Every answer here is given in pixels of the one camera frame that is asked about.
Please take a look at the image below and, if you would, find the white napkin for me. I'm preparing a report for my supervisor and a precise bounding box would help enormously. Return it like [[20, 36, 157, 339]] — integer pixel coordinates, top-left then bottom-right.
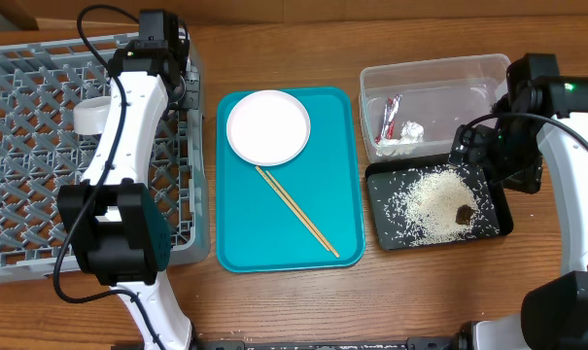
[[376, 121, 424, 157]]

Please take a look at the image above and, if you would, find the white paper cup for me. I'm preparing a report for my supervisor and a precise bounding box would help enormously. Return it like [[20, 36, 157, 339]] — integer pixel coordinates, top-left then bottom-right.
[[73, 96, 111, 135]]

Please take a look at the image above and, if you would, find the red foil sauce packet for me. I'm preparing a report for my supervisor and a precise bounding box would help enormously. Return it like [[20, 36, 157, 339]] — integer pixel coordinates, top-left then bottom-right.
[[375, 94, 402, 144]]

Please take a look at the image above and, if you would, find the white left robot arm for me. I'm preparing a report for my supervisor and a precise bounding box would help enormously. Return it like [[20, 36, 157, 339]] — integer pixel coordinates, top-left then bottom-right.
[[52, 10, 193, 349]]

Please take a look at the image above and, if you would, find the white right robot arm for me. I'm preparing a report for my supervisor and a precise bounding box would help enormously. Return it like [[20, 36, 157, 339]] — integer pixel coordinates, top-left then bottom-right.
[[449, 53, 588, 349]]

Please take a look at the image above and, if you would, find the black food waste tray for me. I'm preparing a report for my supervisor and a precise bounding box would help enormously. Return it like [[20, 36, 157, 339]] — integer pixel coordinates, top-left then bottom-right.
[[364, 153, 514, 252]]

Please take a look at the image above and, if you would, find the clear plastic waste bin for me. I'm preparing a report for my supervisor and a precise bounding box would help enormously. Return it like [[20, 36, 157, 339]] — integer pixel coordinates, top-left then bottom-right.
[[359, 53, 510, 163]]

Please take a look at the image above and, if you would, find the brown food scrap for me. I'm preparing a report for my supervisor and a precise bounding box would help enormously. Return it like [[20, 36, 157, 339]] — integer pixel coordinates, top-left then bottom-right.
[[455, 205, 475, 226]]

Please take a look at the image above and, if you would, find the large white plate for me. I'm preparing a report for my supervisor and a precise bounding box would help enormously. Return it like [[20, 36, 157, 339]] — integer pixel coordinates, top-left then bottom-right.
[[225, 89, 311, 166]]

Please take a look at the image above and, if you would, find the pile of white rice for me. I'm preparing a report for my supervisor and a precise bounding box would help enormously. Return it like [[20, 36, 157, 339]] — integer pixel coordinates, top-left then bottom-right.
[[381, 165, 502, 247]]

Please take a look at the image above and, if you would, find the wooden chopstick right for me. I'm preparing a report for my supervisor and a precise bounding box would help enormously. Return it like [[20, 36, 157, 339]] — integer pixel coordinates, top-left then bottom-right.
[[265, 170, 340, 259]]

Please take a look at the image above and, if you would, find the wooden chopstick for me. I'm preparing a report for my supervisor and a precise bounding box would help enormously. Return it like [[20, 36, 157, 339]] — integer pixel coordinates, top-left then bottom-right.
[[265, 170, 340, 259], [255, 165, 328, 251]]

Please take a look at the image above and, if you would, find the wooden chopstick left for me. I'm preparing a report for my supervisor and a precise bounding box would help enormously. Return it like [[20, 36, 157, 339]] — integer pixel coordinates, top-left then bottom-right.
[[255, 165, 328, 251]]

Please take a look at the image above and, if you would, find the teal plastic tray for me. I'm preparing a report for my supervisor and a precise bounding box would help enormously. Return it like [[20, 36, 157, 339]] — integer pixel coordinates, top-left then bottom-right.
[[216, 87, 365, 273]]

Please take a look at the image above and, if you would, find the grey plastic dish rack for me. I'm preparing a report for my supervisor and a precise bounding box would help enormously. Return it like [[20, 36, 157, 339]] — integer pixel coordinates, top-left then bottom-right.
[[0, 34, 210, 284]]

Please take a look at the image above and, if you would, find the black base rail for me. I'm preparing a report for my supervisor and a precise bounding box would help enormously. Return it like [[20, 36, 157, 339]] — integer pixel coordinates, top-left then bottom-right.
[[190, 334, 473, 350]]

